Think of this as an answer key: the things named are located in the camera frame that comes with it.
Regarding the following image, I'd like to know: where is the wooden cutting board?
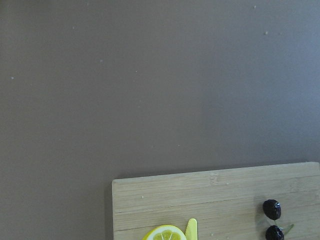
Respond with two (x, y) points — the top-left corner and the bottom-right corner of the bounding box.
(112, 162), (320, 240)

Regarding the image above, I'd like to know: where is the dark cherry pair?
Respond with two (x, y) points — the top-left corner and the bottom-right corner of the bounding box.
(262, 199), (295, 240)

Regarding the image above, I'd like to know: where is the lemon slice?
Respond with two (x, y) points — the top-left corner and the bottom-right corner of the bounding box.
(142, 225), (187, 240)

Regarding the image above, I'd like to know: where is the yellow plastic knife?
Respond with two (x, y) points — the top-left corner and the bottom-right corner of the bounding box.
(185, 218), (198, 240)

